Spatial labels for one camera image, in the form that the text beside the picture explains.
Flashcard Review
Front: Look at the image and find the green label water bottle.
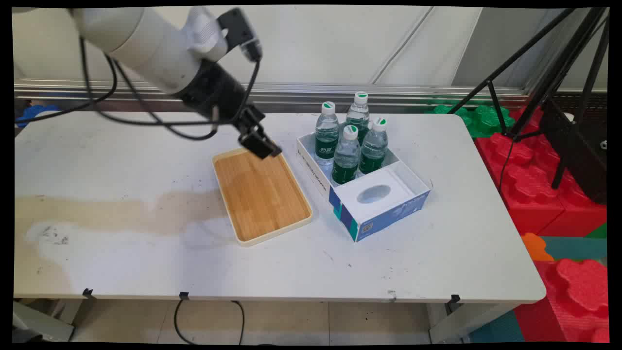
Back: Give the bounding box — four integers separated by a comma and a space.
346, 91, 370, 142
331, 125, 362, 186
358, 117, 389, 175
314, 101, 340, 162

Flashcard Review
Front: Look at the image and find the aluminium wall rail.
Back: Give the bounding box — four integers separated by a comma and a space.
14, 79, 531, 108

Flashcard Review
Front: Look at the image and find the large red foam block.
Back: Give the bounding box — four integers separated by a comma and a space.
474, 106, 608, 238

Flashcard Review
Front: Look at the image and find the black tripod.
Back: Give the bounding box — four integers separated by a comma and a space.
447, 7, 610, 190

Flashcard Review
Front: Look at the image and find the green foam block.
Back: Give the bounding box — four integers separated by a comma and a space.
427, 104, 516, 140

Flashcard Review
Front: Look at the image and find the black cable under table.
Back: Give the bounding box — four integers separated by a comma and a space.
173, 299, 245, 346

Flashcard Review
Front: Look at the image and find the white and blue cardboard box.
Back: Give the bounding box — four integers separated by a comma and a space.
296, 122, 432, 243

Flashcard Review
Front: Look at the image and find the blue foam piece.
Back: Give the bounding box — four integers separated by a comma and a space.
16, 104, 60, 129

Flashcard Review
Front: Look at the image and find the thin black tripod cable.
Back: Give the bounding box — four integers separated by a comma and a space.
499, 138, 517, 193

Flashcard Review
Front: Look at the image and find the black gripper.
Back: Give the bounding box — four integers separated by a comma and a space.
181, 59, 283, 160

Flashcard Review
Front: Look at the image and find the white insert with oval hole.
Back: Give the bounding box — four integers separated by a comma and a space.
334, 168, 415, 223

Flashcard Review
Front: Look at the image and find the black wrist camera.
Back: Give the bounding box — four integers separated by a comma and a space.
216, 7, 264, 63

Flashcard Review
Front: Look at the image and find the bamboo tray with cream rim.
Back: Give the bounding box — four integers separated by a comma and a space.
212, 146, 313, 247

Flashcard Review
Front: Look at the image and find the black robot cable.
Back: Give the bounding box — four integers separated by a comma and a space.
15, 37, 120, 125

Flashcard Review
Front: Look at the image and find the red foam block with knobs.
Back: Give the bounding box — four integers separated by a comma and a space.
514, 258, 610, 344

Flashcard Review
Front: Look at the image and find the black equipment case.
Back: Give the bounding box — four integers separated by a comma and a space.
538, 96, 608, 205

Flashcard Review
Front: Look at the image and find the orange foam piece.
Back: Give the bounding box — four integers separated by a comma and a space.
520, 233, 555, 262

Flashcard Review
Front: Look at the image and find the white table leg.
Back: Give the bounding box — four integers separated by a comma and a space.
428, 302, 517, 345
12, 300, 76, 343

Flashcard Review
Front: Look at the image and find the teal foam floor mat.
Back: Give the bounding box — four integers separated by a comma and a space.
540, 236, 608, 263

